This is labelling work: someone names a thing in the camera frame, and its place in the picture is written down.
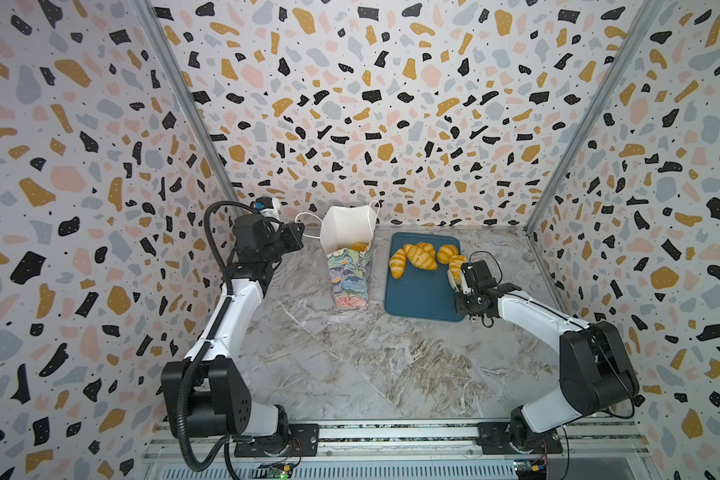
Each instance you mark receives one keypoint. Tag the right aluminium corner post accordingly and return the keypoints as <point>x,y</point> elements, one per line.
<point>645,16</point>

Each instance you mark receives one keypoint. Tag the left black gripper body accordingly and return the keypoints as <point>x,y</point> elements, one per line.
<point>281,244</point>

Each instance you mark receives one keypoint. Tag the white floral paper bag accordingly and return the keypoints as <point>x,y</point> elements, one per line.
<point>349,270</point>

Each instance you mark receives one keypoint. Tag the large sesame bread loaf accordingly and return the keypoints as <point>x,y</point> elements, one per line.
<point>359,246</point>

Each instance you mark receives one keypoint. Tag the braided twist bread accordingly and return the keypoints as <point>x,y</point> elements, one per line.
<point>455,267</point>

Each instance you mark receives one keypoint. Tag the small striped croissant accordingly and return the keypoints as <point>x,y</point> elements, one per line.
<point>397,264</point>

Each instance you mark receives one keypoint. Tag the shell shaped striped bun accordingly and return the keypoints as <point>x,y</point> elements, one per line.
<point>445,253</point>

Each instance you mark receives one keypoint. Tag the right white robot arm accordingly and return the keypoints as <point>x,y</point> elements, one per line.
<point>595,372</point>

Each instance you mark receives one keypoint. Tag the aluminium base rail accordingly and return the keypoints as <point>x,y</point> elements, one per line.
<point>597,448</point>

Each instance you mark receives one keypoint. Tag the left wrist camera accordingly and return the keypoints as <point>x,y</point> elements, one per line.
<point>268,206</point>

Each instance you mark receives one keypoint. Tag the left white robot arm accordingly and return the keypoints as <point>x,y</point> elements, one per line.
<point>204,393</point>

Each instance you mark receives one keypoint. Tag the left aluminium corner post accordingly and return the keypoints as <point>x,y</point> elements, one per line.
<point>163,52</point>

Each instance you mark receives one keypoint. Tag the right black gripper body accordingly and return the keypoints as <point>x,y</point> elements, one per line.
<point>465,287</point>

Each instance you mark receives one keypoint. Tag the large striped croissant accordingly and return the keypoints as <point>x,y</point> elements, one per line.
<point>419,258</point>

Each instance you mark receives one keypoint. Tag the round striped bun behind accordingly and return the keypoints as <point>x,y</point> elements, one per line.
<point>428,248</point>

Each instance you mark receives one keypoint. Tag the teal plastic tray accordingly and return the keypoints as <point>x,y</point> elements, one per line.
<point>421,293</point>

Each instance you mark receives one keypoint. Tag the aluminium corner post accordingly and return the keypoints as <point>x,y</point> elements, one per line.
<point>163,52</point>
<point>645,16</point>

